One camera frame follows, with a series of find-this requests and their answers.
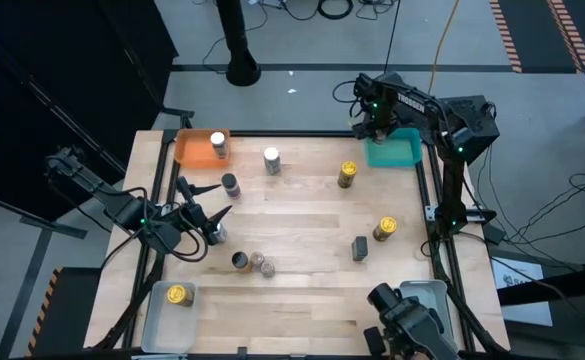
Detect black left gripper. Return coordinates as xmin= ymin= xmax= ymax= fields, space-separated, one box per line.
xmin=144 ymin=175 xmax=235 ymax=255

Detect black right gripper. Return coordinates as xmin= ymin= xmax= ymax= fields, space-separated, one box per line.
xmin=351 ymin=71 xmax=401 ymax=141

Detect black-lid purple spice jar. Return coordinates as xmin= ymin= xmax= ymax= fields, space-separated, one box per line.
xmin=220 ymin=172 xmax=242 ymax=200

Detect yellow-lid black spice can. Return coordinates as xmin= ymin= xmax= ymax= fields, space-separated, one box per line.
xmin=337 ymin=160 xmax=359 ymax=190
xmin=166 ymin=283 xmax=196 ymax=308
xmin=372 ymin=215 xmax=399 ymax=243

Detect black-lid orange spice jar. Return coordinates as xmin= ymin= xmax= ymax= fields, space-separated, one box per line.
xmin=230 ymin=250 xmax=253 ymax=275

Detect dark green pepper tin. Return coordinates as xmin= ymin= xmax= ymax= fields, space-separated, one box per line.
xmin=351 ymin=235 xmax=370 ymax=263

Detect teal plastic bin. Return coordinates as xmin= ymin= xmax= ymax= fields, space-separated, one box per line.
xmin=364 ymin=127 xmax=423 ymax=169

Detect orange plastic bin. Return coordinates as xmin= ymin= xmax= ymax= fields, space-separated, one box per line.
xmin=173 ymin=128 xmax=233 ymax=170

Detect black curtain stand foot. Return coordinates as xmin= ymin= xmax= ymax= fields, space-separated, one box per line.
xmin=0 ymin=192 xmax=89 ymax=240
xmin=160 ymin=105 xmax=196 ymax=130

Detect black perforated computer case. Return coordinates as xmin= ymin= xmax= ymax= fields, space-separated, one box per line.
xmin=411 ymin=94 xmax=502 ymax=165

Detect grey plastic bin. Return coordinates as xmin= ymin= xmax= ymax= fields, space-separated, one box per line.
xmin=397 ymin=279 xmax=461 ymax=351
xmin=140 ymin=280 xmax=199 ymax=355

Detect black pole base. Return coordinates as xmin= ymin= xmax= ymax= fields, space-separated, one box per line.
xmin=215 ymin=0 xmax=263 ymax=88

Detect black mat yellow-striped edge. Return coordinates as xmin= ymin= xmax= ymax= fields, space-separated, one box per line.
xmin=25 ymin=266 xmax=103 ymax=359

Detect black power adapter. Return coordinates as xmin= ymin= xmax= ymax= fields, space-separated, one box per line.
xmin=481 ymin=222 xmax=506 ymax=246

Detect black mat orange-striped edges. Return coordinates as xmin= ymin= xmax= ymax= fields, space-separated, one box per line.
xmin=488 ymin=0 xmax=585 ymax=75

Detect black curtain partition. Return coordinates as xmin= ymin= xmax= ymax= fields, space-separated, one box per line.
xmin=0 ymin=0 xmax=179 ymax=224

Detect black beam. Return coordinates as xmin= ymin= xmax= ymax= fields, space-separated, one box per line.
xmin=496 ymin=263 xmax=585 ymax=307

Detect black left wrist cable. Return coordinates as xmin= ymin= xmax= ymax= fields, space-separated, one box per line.
xmin=169 ymin=219 xmax=209 ymax=265

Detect black aluminium table frame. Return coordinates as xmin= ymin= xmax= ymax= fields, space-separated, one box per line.
xmin=91 ymin=128 xmax=512 ymax=360

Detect black cable with loop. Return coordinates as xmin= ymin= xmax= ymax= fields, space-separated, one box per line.
xmin=382 ymin=0 xmax=403 ymax=76

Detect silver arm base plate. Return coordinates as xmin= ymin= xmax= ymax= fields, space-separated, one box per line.
xmin=424 ymin=203 xmax=449 ymax=223

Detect yellow hanging cable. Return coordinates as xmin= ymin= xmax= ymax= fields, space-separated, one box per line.
xmin=425 ymin=0 xmax=461 ymax=96

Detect black coiled cable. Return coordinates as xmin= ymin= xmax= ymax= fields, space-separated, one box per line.
xmin=317 ymin=0 xmax=354 ymax=22

